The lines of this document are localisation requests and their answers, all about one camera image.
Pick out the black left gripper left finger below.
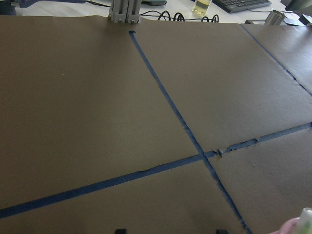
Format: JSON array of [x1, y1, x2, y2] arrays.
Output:
[[114, 229, 127, 234]]

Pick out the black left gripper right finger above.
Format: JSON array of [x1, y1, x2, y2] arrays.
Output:
[[215, 229, 227, 234]]

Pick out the green highlighter pen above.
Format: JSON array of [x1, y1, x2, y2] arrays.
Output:
[[293, 208, 312, 234]]

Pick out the pink mesh pen holder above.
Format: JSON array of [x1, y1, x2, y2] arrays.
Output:
[[277, 217, 300, 234]]

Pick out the steel cup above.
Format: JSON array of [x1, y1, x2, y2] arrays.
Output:
[[264, 10, 285, 25]]

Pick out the clear bottle yellow liquid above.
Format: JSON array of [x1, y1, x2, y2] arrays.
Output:
[[192, 0, 212, 17]]

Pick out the black keyboard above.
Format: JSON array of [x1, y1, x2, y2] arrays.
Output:
[[212, 0, 272, 14]]

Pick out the grey aluminium frame post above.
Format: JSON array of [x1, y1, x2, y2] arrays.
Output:
[[108, 0, 142, 24]]

